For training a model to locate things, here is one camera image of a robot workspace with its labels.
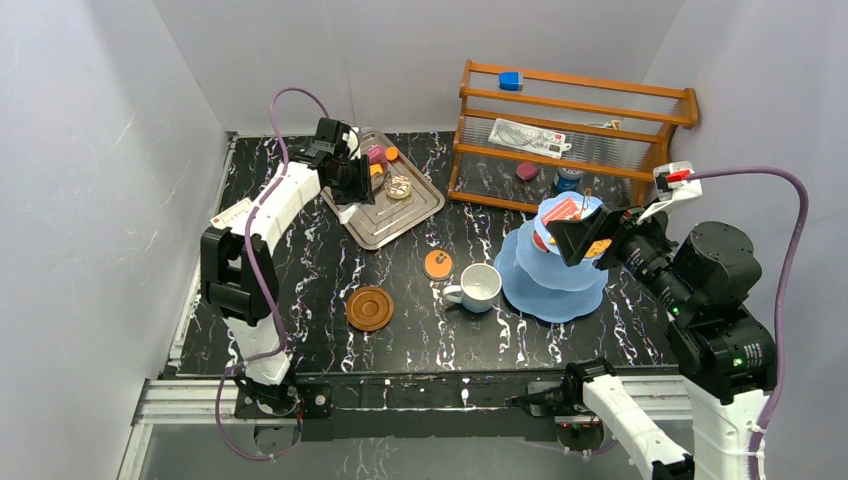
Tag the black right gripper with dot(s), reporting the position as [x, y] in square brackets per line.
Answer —
[572, 237]

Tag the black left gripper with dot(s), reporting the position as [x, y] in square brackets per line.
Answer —
[357, 178]

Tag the brown chocolate chip cookie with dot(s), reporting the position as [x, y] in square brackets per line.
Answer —
[597, 248]

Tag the pink layered cake slice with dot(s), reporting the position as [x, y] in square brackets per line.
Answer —
[564, 209]

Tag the steel food tongs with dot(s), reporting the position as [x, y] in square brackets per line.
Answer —
[346, 212]

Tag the red sprinkled donut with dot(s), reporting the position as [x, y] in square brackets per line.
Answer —
[539, 243]

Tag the white chocolate drizzled donut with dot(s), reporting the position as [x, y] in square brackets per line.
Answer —
[397, 187]

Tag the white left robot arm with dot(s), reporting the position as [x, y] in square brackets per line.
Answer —
[236, 259]

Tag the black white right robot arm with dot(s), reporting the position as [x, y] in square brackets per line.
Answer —
[727, 358]

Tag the magenta cake wedge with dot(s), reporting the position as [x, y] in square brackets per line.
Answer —
[376, 155]

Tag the small orange round cookie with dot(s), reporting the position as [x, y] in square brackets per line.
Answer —
[391, 154]

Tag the blue three-tier cake stand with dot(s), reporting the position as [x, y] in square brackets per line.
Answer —
[541, 284]

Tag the blue lidded jar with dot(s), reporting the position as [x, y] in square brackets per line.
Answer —
[567, 179]

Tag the maroon heart-shaped object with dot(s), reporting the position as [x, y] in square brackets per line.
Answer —
[526, 171]

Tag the white ceramic mug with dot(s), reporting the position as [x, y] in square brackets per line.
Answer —
[477, 290]

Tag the packaged ruler protractor set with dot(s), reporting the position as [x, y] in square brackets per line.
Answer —
[529, 139]

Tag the wooden two-tier shelf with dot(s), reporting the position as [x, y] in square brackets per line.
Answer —
[619, 132]

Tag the small white cardboard box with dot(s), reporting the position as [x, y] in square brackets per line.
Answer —
[232, 215]

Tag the orange black round coaster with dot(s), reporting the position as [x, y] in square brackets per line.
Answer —
[438, 265]

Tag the brown wooden round coaster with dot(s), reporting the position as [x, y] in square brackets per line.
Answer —
[369, 309]

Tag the blue block on shelf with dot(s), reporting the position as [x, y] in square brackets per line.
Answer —
[511, 81]

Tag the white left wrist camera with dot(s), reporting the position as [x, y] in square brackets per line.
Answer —
[353, 143]

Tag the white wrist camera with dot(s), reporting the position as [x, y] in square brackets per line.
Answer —
[353, 143]
[675, 187]

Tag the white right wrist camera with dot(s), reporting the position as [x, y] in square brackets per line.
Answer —
[675, 187]

